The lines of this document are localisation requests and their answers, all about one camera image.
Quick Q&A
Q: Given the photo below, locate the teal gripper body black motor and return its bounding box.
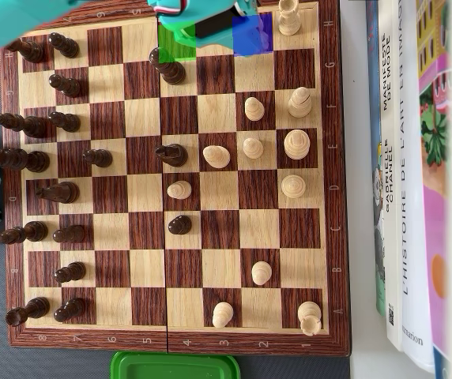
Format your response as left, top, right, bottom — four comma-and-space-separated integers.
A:
146, 0, 237, 51

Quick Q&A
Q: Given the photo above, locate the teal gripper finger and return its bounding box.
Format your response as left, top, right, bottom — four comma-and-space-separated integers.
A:
232, 13, 266, 58
233, 0, 260, 17

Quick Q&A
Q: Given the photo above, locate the wooden folding chess board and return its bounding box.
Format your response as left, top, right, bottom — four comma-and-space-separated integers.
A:
0, 0, 352, 358

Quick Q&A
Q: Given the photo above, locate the light wooden rook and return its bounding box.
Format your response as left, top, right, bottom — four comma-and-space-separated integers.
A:
297, 300, 322, 337
278, 0, 302, 36

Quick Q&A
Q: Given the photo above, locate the light wooden bishop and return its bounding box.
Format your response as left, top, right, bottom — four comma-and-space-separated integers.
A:
288, 86, 313, 118

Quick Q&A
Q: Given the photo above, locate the dark wooden knight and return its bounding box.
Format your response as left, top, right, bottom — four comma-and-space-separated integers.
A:
35, 181, 81, 205
155, 143, 189, 167

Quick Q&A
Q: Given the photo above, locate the dark wooden pawn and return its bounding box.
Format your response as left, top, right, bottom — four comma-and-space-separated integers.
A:
82, 148, 113, 167
54, 261, 87, 283
48, 111, 81, 133
52, 225, 86, 244
47, 32, 80, 59
53, 297, 87, 323
48, 73, 81, 99
168, 215, 193, 237

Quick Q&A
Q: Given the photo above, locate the green spine book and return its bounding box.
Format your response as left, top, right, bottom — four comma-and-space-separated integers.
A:
365, 0, 397, 317

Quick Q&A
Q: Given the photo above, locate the dark wooden rook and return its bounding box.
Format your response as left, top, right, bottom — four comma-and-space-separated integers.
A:
5, 296, 51, 327
8, 38, 46, 64

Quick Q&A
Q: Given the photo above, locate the dark wooden bishop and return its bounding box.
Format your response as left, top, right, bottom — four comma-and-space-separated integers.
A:
0, 112, 48, 139
0, 220, 49, 245

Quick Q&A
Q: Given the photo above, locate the dark wooden king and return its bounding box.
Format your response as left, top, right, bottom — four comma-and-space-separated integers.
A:
0, 148, 51, 173

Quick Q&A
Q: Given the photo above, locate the white art history book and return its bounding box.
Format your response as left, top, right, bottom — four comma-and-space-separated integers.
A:
383, 0, 436, 374

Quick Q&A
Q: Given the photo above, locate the colourful pink book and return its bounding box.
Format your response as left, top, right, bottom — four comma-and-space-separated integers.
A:
414, 0, 452, 379

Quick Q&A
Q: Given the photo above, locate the green plastic container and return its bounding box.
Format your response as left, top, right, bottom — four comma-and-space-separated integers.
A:
110, 350, 241, 379

